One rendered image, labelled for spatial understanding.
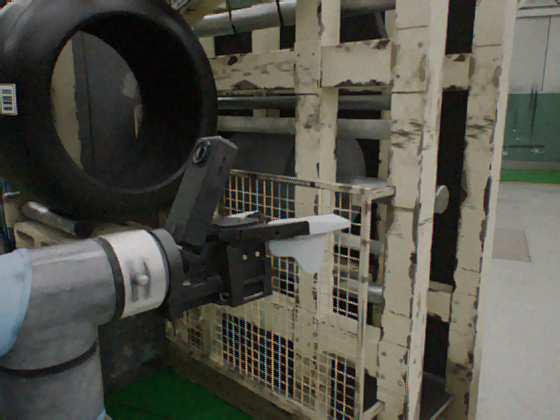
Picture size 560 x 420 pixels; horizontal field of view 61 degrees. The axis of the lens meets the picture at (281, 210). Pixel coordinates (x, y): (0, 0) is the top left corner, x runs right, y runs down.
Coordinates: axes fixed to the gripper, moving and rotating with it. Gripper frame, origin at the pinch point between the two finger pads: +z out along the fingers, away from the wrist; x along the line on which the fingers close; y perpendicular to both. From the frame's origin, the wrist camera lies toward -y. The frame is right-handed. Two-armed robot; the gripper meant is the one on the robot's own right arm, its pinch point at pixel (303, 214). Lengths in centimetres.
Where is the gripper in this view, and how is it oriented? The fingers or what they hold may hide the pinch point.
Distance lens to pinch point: 58.0
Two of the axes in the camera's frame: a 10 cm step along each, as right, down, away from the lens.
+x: 6.5, 0.3, -7.6
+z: 7.5, -1.4, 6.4
